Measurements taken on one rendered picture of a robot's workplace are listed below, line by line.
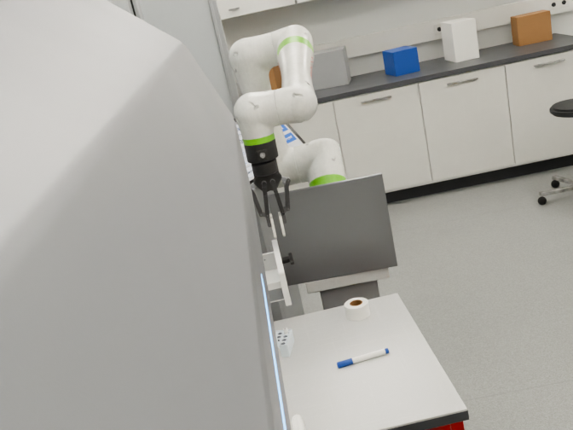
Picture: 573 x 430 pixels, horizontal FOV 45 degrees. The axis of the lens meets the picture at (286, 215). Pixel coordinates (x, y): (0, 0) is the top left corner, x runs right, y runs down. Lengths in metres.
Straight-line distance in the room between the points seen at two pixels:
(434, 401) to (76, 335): 1.44
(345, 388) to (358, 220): 0.69
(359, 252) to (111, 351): 2.05
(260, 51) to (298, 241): 0.63
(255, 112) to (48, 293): 1.72
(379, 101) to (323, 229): 2.85
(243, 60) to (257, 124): 0.43
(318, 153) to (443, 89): 2.79
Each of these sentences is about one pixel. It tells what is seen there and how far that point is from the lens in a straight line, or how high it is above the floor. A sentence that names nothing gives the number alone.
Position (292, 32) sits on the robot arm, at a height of 1.55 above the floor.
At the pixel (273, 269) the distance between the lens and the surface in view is 2.26.
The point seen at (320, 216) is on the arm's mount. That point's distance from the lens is 2.21.
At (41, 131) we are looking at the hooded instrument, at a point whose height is 1.66.
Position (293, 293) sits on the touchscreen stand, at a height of 0.34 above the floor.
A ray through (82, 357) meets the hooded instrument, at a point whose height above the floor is 1.61.
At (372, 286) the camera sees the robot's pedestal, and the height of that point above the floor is 0.68.
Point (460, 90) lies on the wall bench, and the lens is 5.11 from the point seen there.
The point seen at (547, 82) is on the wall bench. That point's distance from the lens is 5.30.
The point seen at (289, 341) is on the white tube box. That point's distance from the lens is 1.90.
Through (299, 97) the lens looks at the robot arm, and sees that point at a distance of 1.90.
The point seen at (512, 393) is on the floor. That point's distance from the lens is 2.96.
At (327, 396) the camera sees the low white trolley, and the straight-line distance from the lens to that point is 1.70.
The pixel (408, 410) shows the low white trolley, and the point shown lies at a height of 0.76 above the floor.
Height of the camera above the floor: 1.69
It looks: 18 degrees down
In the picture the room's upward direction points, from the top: 12 degrees counter-clockwise
